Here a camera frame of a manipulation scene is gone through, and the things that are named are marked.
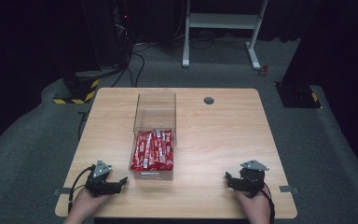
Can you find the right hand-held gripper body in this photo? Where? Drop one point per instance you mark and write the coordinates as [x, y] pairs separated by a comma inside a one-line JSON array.
[[252, 177]]

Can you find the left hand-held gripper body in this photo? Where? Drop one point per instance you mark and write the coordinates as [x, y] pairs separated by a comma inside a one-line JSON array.
[[98, 179]]

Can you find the pile of red snack packets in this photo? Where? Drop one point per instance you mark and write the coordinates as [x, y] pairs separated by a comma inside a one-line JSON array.
[[152, 152]]

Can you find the clear acrylic box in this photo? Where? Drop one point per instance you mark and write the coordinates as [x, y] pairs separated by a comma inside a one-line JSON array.
[[154, 112]]

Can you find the person's left hand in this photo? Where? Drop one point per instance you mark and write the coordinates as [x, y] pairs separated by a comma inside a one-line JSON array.
[[88, 200]]

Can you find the person's right hand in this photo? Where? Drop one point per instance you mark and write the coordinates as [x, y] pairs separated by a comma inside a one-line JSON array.
[[254, 203]]

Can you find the grey tape strip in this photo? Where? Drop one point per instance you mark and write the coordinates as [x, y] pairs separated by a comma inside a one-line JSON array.
[[288, 188], [62, 191]]

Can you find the grey table grommet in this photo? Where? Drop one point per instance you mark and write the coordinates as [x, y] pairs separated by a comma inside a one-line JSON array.
[[209, 100]]

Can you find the black stand with striped base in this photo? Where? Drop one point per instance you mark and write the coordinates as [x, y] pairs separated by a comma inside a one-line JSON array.
[[80, 88]]

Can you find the black stand base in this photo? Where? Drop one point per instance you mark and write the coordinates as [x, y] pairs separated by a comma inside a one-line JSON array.
[[298, 95]]

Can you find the small red floor object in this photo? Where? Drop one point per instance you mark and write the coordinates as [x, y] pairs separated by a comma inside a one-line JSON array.
[[263, 70]]

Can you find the dark equipment rack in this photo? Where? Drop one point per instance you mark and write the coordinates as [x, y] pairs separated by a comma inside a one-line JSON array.
[[118, 28]]

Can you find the white metal stand frame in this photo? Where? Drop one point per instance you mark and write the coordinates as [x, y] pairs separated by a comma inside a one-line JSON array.
[[222, 21]]

